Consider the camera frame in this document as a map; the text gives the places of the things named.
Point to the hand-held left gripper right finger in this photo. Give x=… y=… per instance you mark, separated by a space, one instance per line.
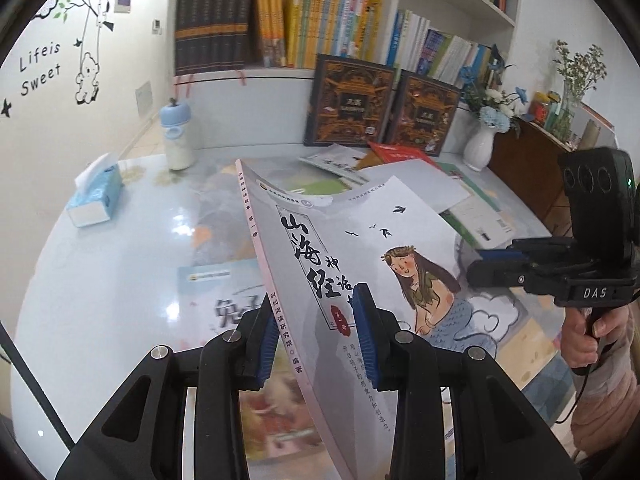
x=367 y=340

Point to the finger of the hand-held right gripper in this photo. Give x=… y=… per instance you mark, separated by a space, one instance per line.
x=495 y=275
x=500 y=255

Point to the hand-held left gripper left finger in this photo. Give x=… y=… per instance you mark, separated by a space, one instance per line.
x=265 y=350

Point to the mermaid picture book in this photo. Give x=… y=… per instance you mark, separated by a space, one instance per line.
x=310 y=240

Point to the person's right forearm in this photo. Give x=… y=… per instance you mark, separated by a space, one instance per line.
x=610 y=400

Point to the row of pale slim books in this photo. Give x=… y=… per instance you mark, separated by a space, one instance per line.
x=440 y=50

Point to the row of colourful thin books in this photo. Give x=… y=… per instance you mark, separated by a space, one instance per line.
x=330 y=25

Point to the row of yellow orange books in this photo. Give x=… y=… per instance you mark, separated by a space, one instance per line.
x=270 y=25

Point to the row of dark hardcover books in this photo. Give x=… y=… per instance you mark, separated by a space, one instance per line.
x=215 y=25

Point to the person's right hand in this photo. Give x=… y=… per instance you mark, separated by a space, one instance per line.
x=570 y=335

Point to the white booklet with square code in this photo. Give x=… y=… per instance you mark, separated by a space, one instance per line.
x=480 y=215

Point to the light blue white book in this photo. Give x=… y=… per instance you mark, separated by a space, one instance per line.
x=210 y=290

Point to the brown wooden cabinet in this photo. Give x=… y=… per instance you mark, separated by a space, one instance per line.
x=525 y=170

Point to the glass vase with dried flowers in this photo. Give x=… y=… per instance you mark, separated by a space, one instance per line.
x=570 y=110

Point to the white ribbed vase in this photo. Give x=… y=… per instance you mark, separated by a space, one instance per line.
x=479 y=152

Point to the colourful storage jars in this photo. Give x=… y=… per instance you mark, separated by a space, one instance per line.
x=540 y=107

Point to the blue white artificial flowers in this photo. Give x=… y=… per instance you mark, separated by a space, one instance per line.
x=495 y=115

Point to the dark ornate encyclopedia book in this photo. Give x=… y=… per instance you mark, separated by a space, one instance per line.
x=422 y=115
x=345 y=105

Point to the pale green landscape book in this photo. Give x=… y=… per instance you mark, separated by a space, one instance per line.
x=310 y=187

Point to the white blue water bottle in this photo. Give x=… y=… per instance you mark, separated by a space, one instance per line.
x=177 y=150

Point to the blue tissue box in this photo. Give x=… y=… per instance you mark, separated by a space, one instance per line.
x=95 y=195

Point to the white bookcase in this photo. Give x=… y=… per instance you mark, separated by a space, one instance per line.
x=280 y=105

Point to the white wall vent panel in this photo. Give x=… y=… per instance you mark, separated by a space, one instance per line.
x=144 y=100

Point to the tree swing bear wall decal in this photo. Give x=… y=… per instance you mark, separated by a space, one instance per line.
x=90 y=85

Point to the small white wall switch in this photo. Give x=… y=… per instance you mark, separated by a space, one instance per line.
x=157 y=27

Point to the black star wall decal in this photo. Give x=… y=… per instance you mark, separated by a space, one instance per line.
x=6 y=109

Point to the black lettering wall decal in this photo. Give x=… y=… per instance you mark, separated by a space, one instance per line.
x=23 y=66

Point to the white wall control panel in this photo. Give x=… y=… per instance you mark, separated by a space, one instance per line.
x=124 y=0

